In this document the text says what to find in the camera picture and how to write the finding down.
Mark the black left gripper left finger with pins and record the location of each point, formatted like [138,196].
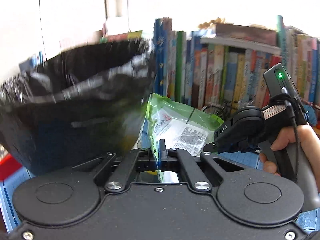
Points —
[117,176]

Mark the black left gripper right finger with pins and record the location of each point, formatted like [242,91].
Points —
[182,162]

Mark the green plastic package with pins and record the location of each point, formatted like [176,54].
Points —
[180,125]

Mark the black trash bag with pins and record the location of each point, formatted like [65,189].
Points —
[78,105]

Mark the row of upright books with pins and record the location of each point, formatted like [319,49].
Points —
[195,74]

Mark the books lying on top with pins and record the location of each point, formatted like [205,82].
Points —
[239,36]

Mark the miniature black bicycle model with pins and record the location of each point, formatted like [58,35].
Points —
[223,110]

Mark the black tracker camera box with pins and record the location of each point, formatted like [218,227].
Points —
[277,78]

